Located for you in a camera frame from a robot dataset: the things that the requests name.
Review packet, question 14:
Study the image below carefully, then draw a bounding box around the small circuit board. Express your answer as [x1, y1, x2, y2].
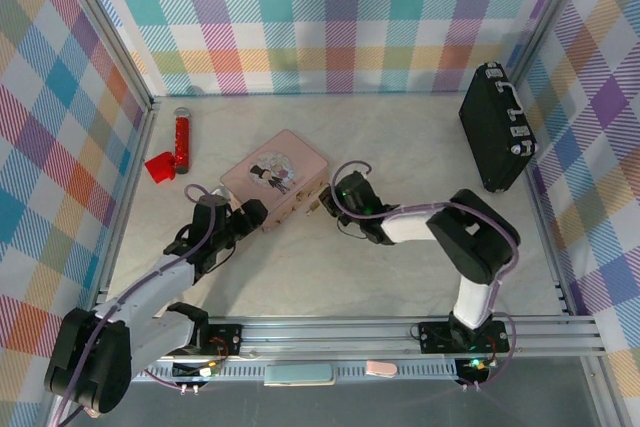
[455, 356, 490, 382]
[172, 359, 224, 381]

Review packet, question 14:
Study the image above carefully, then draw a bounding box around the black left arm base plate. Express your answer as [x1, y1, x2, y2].
[169, 322, 244, 358]

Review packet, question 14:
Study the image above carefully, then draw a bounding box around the left small circuit board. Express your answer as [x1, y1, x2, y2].
[172, 359, 224, 381]

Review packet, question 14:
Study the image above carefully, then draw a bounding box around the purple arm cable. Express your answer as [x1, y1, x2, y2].
[332, 160, 521, 392]
[47, 182, 221, 426]

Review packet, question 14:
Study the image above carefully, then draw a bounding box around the right aluminium corner post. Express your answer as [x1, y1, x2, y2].
[509, 0, 596, 93]

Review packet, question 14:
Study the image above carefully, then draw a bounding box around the red glitter tube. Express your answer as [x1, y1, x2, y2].
[172, 106, 194, 176]

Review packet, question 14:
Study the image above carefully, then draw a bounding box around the aluminium frame rail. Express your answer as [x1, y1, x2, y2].
[89, 315, 609, 361]

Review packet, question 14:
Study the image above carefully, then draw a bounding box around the pink eraser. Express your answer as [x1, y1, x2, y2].
[365, 359, 397, 378]

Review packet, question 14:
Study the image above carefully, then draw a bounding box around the right small circuit board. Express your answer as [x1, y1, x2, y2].
[455, 356, 490, 382]

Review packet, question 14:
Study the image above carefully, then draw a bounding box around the black briefcase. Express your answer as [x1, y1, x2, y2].
[458, 61, 540, 194]

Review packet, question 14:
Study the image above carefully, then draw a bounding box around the grey-blue rectangular block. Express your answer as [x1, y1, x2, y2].
[263, 363, 335, 388]

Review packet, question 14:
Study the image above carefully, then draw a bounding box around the pink tin box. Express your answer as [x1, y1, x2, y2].
[220, 129, 330, 234]

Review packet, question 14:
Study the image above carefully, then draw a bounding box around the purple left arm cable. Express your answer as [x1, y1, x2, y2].
[47, 182, 221, 426]

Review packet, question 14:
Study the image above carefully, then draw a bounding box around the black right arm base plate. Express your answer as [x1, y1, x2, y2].
[417, 319, 511, 354]

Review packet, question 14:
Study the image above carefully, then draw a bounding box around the aluminium corner post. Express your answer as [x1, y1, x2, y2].
[509, 0, 596, 93]
[49, 0, 157, 113]

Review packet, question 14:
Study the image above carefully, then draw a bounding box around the red plastic block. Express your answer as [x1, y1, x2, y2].
[144, 150, 176, 183]

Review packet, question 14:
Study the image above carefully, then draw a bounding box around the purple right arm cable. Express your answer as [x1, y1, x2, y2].
[332, 160, 521, 392]

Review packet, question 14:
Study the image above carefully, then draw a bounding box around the left aluminium corner post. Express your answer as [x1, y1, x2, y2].
[49, 0, 157, 113]

